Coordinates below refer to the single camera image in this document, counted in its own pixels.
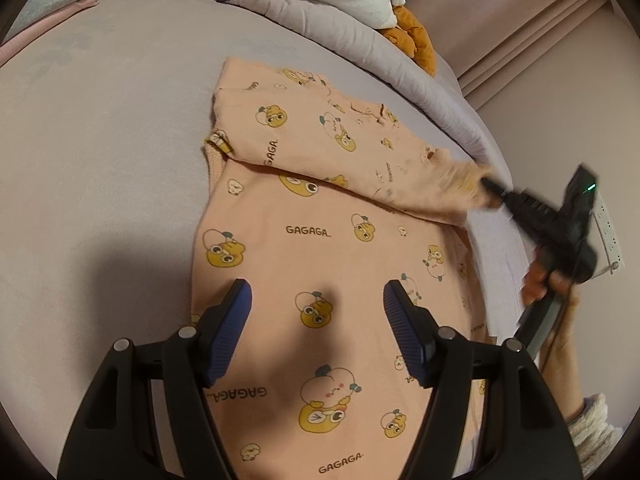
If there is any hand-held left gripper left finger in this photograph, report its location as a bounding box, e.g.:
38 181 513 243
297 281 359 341
56 278 253 480

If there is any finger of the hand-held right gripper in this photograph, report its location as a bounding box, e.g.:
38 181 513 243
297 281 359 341
479 174 517 211

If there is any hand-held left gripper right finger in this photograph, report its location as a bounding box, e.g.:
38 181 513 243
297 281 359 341
382 280 585 480

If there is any peach cartoon print pajama top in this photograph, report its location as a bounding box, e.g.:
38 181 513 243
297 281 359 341
190 56 493 480

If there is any person's right forearm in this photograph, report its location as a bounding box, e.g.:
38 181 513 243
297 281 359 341
539 350 626 467

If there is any person's right hand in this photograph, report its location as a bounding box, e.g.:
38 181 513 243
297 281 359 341
521 255 582 363

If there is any white power strip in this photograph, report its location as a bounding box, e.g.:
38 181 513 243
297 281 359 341
590 191 627 275

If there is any pink padded headboard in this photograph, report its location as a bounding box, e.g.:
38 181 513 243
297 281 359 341
404 0 621 111

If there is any lilac bed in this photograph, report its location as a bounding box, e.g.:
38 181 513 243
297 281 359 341
0 0 533 480

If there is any lilac quilt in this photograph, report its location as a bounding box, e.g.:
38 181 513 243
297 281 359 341
95 0 501 176

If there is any pink and teal folded cloth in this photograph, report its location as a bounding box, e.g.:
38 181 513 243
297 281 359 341
4 0 99 46

